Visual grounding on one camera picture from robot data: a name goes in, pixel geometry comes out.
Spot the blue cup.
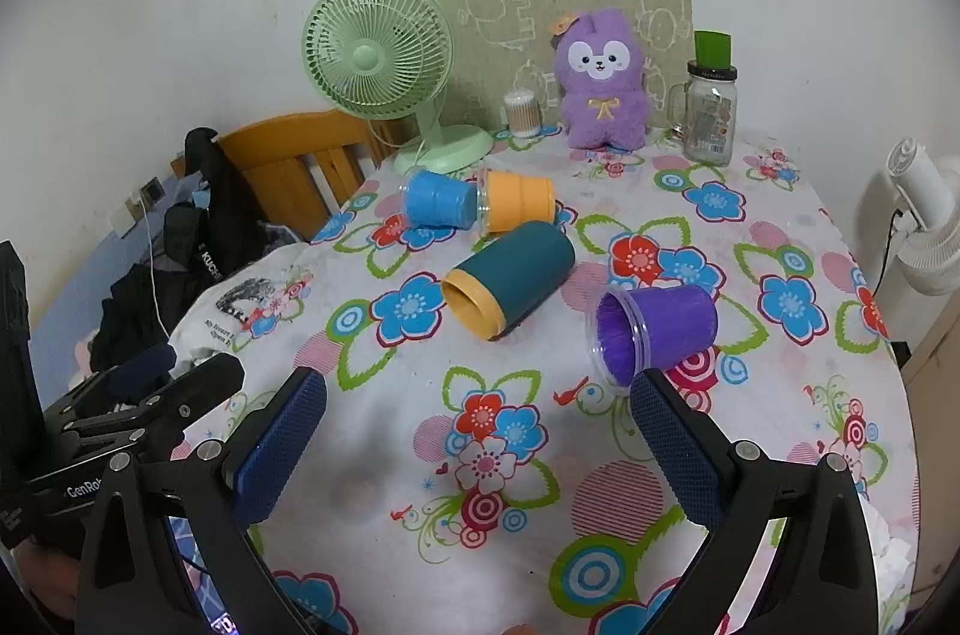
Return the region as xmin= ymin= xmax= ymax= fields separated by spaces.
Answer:
xmin=400 ymin=170 xmax=481 ymax=229

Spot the wooden chair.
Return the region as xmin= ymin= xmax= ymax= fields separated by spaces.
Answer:
xmin=171 ymin=110 xmax=410 ymax=242

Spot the white fan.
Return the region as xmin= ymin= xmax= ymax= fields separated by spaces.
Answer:
xmin=874 ymin=136 xmax=960 ymax=306

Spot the white printed cloth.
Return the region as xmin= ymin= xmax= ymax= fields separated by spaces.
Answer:
xmin=169 ymin=245 xmax=316 ymax=366

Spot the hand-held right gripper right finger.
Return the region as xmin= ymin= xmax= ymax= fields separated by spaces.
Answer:
xmin=628 ymin=371 xmax=880 ymax=635

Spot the black cable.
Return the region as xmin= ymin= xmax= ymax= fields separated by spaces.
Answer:
xmin=874 ymin=207 xmax=901 ymax=299

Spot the purple cup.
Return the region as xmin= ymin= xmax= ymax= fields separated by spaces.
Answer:
xmin=586 ymin=284 xmax=719 ymax=385

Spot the green patterned board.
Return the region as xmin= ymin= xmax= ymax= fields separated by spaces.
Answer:
xmin=429 ymin=0 xmax=695 ymax=130

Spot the orange cup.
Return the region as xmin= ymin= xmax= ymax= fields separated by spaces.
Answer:
xmin=475 ymin=170 xmax=556 ymax=233

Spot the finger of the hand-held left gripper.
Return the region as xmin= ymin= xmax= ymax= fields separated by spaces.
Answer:
xmin=43 ymin=352 xmax=246 ymax=467

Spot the glass jar with green lid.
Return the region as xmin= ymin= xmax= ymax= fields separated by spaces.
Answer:
xmin=670 ymin=29 xmax=740 ymax=166

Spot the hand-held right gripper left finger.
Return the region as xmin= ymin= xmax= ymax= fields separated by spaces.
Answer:
xmin=73 ymin=366 xmax=329 ymax=635

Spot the floral tablecloth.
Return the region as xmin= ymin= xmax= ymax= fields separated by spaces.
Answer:
xmin=169 ymin=125 xmax=920 ymax=635

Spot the purple plush toy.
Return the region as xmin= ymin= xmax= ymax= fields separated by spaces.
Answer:
xmin=553 ymin=7 xmax=652 ymax=151

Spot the teal cup with yellow rim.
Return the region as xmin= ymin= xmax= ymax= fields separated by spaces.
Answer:
xmin=441 ymin=222 xmax=576 ymax=338

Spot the cotton swab container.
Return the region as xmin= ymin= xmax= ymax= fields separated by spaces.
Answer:
xmin=503 ymin=89 xmax=544 ymax=137

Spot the dark clothes pile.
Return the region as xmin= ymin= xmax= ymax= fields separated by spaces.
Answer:
xmin=90 ymin=264 xmax=218 ymax=381

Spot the white cable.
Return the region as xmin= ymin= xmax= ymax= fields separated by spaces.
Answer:
xmin=131 ymin=192 xmax=170 ymax=344

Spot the black jacket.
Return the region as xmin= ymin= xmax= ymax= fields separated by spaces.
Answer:
xmin=184 ymin=127 xmax=301 ymax=306

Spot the green desk fan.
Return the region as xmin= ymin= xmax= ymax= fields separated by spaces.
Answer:
xmin=302 ymin=0 xmax=494 ymax=175

